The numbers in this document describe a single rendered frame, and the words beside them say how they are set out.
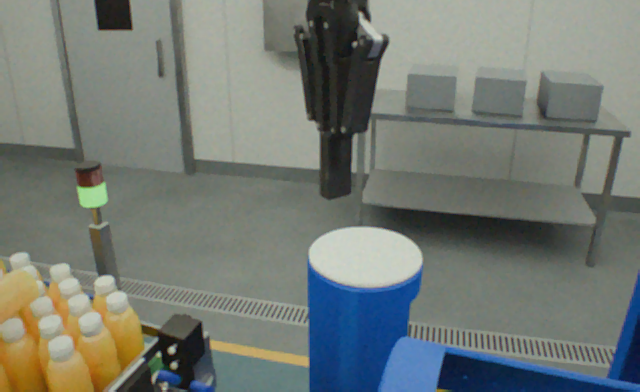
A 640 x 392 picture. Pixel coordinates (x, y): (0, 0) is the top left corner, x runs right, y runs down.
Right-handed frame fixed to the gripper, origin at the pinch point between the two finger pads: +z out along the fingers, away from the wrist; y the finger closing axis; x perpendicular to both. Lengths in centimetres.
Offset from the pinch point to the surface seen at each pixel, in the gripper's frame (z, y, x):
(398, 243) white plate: 45, 45, -50
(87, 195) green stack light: 29, 80, 17
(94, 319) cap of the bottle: 38, 43, 23
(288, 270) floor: 148, 194, -97
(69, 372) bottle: 43, 37, 29
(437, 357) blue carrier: 25.9, -6.5, -11.2
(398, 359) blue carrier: 25.6, -4.3, -6.7
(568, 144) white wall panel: 96, 158, -318
